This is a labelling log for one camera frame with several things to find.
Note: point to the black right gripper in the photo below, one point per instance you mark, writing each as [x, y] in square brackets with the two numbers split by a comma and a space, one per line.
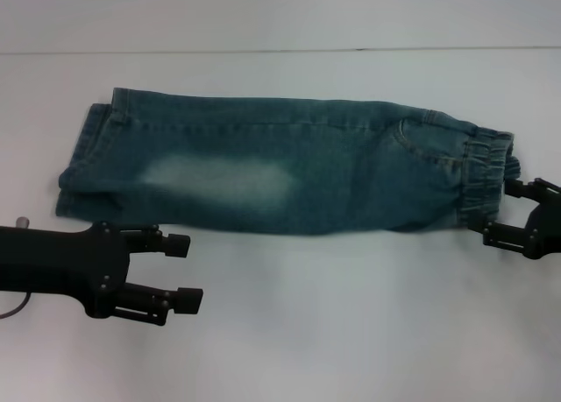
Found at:
[550, 227]

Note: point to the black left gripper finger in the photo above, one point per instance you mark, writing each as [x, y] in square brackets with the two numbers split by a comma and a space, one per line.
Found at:
[188, 300]

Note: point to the blue denim shorts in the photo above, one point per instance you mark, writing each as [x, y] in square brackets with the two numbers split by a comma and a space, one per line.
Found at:
[271, 165]

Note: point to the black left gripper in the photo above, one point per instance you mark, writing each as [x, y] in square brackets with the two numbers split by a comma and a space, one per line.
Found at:
[52, 262]

